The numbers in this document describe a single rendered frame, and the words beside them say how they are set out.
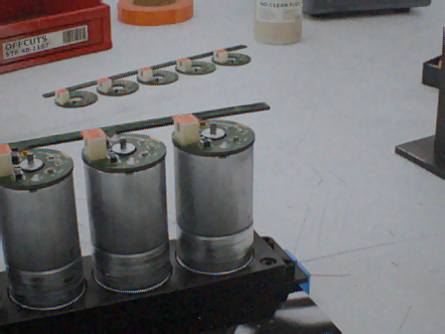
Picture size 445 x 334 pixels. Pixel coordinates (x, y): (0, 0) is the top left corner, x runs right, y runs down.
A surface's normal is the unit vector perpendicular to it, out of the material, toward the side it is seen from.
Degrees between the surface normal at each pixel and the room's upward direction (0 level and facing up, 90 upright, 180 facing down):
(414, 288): 0
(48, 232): 90
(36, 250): 90
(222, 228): 90
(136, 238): 90
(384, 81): 0
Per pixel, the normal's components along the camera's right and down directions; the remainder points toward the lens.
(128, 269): 0.09, 0.42
